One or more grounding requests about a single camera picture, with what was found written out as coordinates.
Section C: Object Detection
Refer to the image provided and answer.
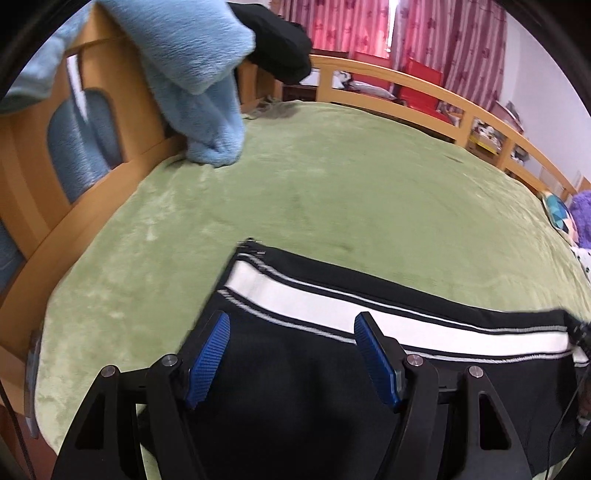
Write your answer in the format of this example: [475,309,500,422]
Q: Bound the pink patterned curtains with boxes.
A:
[279,0,507,110]

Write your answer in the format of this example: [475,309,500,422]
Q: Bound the colourful geometric cushion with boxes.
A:
[540,191,578,246]

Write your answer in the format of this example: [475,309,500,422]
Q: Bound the red chair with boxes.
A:
[396,57,456,125]
[310,48,394,93]

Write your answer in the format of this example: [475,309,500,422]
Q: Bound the black garment on footboard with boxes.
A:
[228,2,312,85]

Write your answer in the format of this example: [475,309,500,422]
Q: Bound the white black-dotted pillow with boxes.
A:
[571,247,591,282]

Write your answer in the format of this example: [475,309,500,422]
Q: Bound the light blue fleece garment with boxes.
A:
[0,0,257,168]

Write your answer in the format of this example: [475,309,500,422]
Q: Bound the black pants with white stripe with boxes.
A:
[138,238,591,480]

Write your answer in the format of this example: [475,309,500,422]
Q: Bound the green plush bed blanket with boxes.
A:
[35,102,590,479]

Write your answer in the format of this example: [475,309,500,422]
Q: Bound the purple plush toy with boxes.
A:
[570,190,591,249]

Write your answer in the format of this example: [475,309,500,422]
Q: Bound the wooden bed frame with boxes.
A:
[0,4,581,462]

